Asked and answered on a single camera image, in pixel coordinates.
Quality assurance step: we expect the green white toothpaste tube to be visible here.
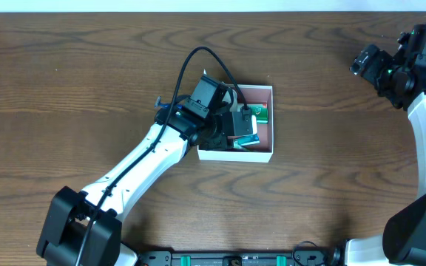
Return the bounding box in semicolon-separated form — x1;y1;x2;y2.
233;134;260;149

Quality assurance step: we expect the green Dettol soap box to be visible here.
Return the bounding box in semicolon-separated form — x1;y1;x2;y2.
249;103;268;124

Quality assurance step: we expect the blue disposable razor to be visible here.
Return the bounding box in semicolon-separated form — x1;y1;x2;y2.
154;96;172;109

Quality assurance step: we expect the clear pump bottle dark liquid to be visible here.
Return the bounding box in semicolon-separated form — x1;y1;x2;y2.
223;84;237;105

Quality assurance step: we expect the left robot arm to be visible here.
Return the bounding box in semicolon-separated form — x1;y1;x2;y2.
36;107;257;265

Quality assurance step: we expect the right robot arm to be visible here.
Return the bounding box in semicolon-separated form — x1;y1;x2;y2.
344;44;426;265

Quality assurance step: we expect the white cardboard box pink inside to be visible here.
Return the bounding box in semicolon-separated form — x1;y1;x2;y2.
197;84;274;163

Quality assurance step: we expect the left black cable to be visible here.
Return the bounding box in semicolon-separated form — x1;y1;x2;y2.
75;46;253;266

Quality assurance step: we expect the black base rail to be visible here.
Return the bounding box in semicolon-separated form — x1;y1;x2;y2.
136;241;345;266

